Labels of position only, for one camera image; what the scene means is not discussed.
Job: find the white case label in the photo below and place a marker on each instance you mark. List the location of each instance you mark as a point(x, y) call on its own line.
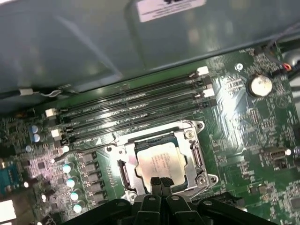
point(171, 10)

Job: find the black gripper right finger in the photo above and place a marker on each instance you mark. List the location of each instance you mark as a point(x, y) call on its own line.
point(180, 211)

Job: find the white-clipped RAM slot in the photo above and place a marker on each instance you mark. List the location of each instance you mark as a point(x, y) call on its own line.
point(140, 88)
point(140, 111)

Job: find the black-clipped RAM slot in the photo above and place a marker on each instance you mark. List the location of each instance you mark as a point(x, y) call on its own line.
point(140, 122)
point(140, 100)

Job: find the teal port connector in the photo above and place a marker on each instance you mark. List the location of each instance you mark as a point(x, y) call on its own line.
point(10, 179)

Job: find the green motherboard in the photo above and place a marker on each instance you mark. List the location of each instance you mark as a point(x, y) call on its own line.
point(234, 131)

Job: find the black open PC case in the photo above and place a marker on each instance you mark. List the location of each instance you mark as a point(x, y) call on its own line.
point(70, 47)

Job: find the silver board screw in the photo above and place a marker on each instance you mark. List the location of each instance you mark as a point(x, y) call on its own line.
point(239, 66)

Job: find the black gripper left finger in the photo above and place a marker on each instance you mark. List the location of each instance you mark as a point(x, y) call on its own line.
point(150, 211)

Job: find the blue capacitor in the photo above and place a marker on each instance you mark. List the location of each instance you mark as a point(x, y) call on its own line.
point(37, 137)
point(34, 129)

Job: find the silver-topped capacitor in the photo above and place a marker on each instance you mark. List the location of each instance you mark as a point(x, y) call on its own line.
point(70, 182)
point(77, 208)
point(74, 196)
point(66, 168)

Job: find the silver CPU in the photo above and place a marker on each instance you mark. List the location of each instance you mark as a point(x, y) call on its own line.
point(159, 164)

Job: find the internal USB port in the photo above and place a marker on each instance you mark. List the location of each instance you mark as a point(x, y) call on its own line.
point(274, 155)

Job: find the grey square inductor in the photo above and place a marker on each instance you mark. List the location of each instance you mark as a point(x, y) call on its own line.
point(95, 189)
point(93, 178)
point(91, 168)
point(97, 198)
point(89, 157)

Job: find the CPU socket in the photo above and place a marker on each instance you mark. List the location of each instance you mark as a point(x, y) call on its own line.
point(207, 179)

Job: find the coin cell battery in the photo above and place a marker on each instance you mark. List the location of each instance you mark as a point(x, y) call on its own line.
point(260, 84)

